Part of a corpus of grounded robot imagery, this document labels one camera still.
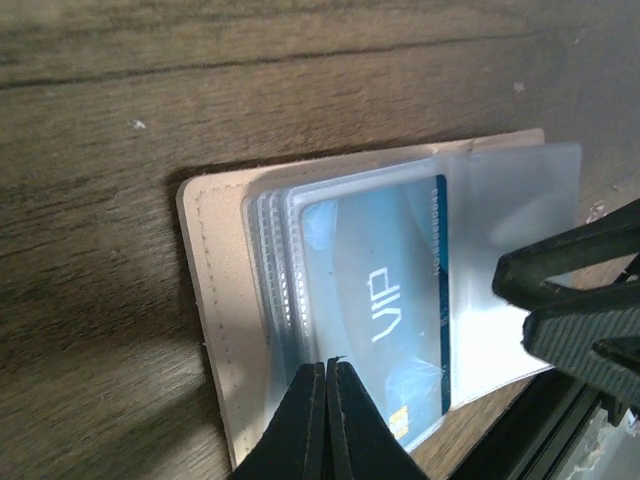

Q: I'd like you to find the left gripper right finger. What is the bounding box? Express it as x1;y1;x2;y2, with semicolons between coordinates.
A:
325;358;425;479

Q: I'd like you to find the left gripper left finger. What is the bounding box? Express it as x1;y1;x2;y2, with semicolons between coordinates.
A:
232;363;326;480

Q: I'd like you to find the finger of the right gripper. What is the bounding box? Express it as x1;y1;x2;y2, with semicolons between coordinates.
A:
492;200;639;310
522;280;639;415

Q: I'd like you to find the beige card holder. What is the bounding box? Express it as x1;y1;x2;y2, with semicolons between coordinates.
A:
177;129;582;472

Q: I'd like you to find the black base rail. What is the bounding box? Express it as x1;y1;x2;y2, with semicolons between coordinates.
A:
449;373;640;480

